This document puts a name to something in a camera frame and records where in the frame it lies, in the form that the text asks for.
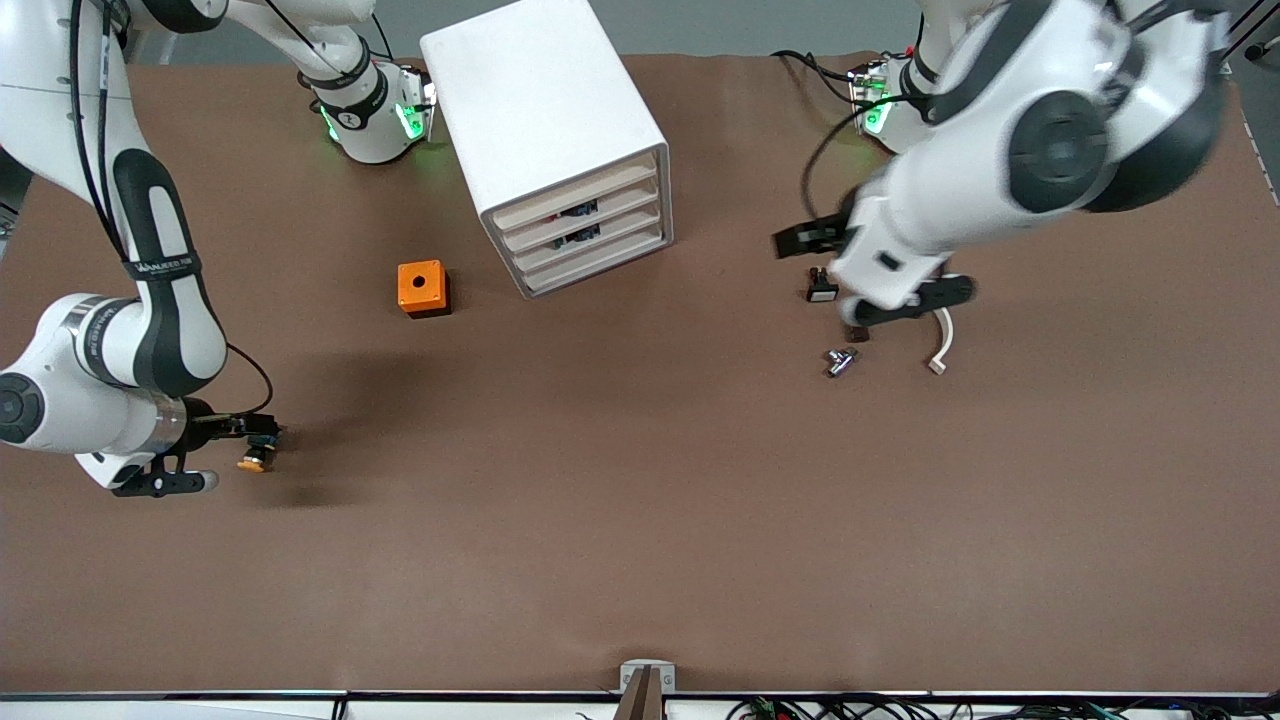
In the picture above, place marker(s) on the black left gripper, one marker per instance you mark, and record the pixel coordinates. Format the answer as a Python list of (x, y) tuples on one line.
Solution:
[(822, 235)]

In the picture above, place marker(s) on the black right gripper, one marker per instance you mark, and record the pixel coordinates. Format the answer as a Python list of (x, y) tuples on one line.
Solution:
[(204, 421)]

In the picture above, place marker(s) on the small orange push button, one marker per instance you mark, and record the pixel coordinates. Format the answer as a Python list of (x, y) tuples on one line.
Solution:
[(255, 462)]

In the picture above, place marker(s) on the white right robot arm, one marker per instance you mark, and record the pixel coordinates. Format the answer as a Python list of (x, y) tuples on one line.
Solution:
[(175, 340)]

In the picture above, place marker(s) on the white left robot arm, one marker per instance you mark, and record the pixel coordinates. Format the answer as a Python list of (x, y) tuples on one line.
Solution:
[(960, 200)]

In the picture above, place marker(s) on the small brown block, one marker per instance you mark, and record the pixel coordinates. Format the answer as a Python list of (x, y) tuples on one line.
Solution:
[(857, 335)]

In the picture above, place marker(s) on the small silver metal connector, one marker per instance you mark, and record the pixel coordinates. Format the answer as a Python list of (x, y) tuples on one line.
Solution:
[(840, 363)]

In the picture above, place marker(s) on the small dark electrical component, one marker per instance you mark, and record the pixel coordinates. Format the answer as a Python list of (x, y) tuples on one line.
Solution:
[(582, 209), (585, 235)]

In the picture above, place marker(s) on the orange box with round hole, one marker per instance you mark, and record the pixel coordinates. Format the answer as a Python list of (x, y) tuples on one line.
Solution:
[(420, 285)]

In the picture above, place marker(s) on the black push button switch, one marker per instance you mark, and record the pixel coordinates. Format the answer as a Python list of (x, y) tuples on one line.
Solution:
[(822, 292)]

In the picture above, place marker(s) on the white curved plastic bracket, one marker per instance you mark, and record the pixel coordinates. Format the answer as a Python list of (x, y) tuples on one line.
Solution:
[(945, 340)]

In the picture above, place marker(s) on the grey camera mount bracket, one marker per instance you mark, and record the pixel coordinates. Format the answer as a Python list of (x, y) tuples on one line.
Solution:
[(647, 680)]

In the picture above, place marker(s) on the aluminium frame profile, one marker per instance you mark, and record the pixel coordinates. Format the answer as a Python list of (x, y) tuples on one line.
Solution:
[(1250, 22)]

